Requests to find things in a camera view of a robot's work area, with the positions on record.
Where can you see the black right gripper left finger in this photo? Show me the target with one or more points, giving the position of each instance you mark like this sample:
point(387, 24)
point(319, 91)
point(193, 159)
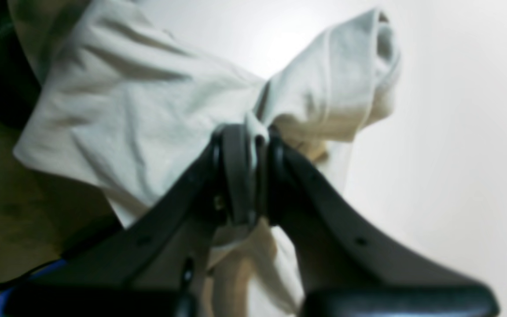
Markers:
point(156, 268)

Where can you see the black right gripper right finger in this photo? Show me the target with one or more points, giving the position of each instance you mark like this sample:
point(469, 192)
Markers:
point(349, 267)

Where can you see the beige t-shirt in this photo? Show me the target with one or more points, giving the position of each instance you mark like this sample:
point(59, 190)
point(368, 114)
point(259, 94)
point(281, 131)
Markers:
point(126, 106)

